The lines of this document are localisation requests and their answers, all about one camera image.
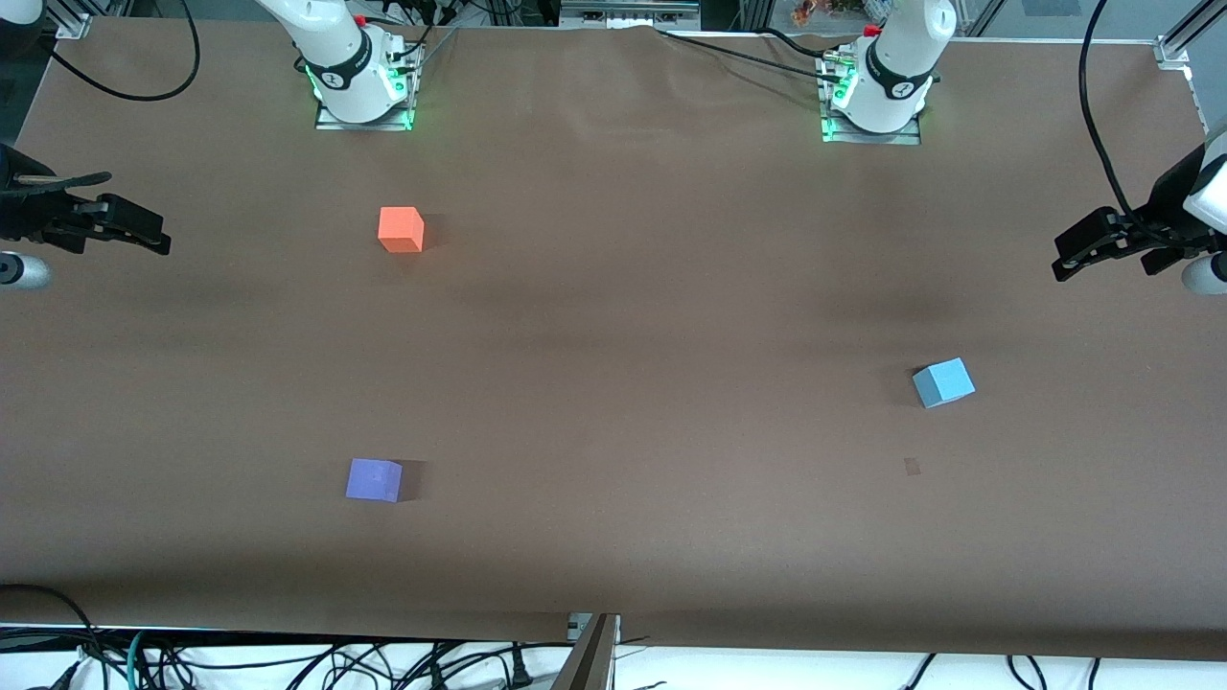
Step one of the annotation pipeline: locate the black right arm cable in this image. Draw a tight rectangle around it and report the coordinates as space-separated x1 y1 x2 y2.
46 0 202 103

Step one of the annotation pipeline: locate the teal cable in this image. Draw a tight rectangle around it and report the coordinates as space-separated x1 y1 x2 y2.
125 629 154 690

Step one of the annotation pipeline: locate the black looped floor cable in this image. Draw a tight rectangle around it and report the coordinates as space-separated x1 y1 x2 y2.
0 583 102 672

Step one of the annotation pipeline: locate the aluminium frame extrusion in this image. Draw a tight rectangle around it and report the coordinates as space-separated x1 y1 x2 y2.
1155 0 1227 68
43 0 92 39

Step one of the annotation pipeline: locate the silver metal equipment box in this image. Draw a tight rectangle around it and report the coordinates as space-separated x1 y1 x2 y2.
559 0 703 32

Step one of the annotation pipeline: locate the short black table cable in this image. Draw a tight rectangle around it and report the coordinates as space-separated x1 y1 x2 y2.
760 27 831 58

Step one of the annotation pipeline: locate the orange foam block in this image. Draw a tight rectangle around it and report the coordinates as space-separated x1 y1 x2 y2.
378 206 426 254

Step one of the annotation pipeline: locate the aluminium frame post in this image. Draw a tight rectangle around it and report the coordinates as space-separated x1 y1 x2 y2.
554 613 622 690

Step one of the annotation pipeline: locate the brown paper table cover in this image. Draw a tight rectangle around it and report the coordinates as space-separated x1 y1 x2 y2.
0 17 1227 662

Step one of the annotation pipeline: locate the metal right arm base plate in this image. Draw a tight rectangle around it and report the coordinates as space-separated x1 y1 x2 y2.
314 48 415 131

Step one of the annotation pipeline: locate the purple foam block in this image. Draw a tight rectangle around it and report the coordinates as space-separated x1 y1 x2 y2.
345 458 404 503

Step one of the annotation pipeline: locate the long black table cable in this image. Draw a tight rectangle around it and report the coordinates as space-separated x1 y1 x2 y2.
655 27 849 87

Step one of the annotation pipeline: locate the orange toy clutter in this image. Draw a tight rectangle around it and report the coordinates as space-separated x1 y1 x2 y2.
791 0 868 28

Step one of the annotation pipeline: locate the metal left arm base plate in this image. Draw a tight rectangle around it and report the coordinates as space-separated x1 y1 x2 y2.
820 53 923 146

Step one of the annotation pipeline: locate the blue foam block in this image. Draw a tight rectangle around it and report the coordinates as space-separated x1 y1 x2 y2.
912 357 977 409

